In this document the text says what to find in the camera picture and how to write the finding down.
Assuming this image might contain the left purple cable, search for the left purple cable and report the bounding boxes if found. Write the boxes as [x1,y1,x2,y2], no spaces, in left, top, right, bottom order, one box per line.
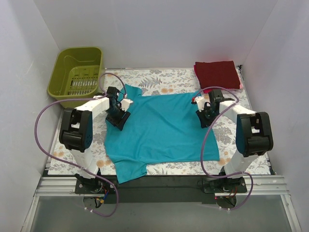
[34,72,120,217]

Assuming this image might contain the teal t shirt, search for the teal t shirt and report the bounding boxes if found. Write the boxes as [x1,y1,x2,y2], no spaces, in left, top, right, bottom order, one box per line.
[104,85,220,184]

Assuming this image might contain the pink folded t shirt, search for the pink folded t shirt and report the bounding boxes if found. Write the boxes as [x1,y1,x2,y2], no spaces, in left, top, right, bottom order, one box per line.
[194,65,243,94]

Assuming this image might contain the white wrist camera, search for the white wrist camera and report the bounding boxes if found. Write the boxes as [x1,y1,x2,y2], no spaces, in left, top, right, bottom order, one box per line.
[120,98,133,112]
[191,96,206,112]

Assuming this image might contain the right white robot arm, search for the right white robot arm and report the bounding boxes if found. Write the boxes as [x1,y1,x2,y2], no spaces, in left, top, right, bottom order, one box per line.
[191,87,273,193]

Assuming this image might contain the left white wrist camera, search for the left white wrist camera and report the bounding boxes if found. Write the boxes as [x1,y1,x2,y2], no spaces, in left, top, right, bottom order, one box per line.
[120,98,133,112]

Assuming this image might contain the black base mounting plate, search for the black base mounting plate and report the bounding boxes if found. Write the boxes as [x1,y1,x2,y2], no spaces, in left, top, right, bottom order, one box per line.
[75,174,247,206]

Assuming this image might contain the olive green plastic basket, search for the olive green plastic basket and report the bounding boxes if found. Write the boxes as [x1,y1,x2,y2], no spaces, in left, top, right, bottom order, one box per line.
[47,47,104,101]

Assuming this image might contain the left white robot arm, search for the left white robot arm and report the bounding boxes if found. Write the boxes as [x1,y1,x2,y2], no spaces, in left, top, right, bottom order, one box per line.
[59,87,133,193]

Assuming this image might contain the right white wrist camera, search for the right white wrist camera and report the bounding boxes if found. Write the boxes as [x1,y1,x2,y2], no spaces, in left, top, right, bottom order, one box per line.
[191,96,206,112]

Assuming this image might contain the floral patterned table mat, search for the floral patterned table mat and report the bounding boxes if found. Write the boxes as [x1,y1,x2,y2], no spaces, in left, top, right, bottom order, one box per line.
[48,69,272,176]

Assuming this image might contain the aluminium frame rail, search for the aluminium frame rail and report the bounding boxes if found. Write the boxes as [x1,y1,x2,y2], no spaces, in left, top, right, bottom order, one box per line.
[35,176,77,196]

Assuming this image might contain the dark red folded t shirt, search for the dark red folded t shirt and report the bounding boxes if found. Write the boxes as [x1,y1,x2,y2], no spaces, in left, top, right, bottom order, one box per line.
[195,61,240,89]

